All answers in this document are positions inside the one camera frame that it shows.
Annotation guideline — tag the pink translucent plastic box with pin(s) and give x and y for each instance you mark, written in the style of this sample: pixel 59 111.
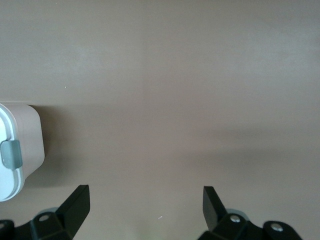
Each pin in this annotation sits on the pink translucent plastic box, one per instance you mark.
pixel 31 140

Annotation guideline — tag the white lid with grey clips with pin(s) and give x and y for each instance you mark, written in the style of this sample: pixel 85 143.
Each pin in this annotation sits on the white lid with grey clips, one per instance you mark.
pixel 10 180

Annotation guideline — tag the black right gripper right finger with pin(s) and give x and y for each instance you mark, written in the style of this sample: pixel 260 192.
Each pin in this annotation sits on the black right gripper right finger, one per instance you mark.
pixel 217 220

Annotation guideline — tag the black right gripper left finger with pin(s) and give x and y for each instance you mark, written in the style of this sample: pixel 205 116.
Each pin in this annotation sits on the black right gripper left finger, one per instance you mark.
pixel 67 215

